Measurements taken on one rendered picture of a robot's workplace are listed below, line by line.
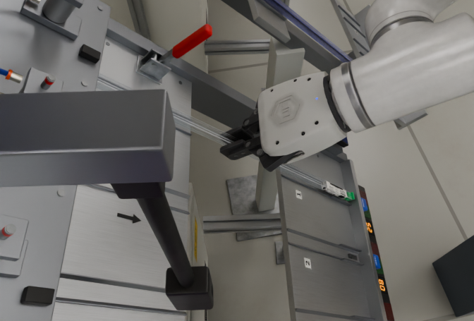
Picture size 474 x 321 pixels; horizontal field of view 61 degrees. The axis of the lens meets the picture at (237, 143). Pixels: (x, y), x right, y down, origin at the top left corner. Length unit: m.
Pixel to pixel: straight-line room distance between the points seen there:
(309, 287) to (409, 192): 1.13
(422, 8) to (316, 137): 0.19
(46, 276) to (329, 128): 0.33
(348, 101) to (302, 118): 0.06
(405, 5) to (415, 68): 0.09
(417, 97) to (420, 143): 1.36
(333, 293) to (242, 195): 0.94
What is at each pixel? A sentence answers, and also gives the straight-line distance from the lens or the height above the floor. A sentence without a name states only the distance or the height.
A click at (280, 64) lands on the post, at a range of 0.85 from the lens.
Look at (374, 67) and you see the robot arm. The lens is 0.48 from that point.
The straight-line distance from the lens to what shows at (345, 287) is 0.69.
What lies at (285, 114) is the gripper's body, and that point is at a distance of 0.51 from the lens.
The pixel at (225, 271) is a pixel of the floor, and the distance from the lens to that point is 1.47.
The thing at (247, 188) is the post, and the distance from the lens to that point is 1.56.
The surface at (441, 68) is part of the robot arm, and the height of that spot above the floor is 1.11.
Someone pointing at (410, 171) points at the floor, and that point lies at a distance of 1.75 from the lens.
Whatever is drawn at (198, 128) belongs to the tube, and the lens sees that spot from 0.53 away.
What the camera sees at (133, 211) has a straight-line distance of 0.44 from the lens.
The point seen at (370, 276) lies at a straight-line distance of 0.74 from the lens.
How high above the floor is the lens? 1.42
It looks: 58 degrees down
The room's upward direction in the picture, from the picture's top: straight up
